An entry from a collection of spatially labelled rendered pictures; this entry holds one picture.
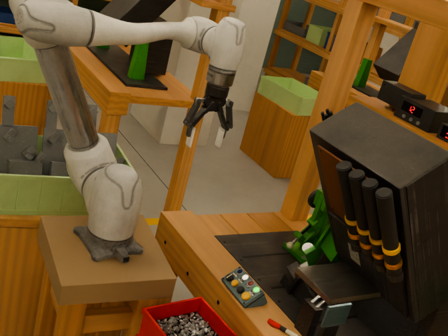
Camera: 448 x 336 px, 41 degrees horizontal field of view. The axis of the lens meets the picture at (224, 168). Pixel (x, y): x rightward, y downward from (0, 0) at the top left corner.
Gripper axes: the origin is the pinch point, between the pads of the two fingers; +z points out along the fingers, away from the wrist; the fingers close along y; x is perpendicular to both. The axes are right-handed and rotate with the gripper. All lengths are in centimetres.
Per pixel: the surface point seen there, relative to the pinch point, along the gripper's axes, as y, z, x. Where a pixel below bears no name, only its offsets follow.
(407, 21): -432, -20, -321
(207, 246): -12.0, 41.4, 1.2
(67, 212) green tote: 26, 50, -43
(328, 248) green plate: -29, 18, 41
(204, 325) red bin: 10, 43, 40
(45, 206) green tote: 35, 48, -44
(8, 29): -72, 110, -593
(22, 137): 40, 31, -72
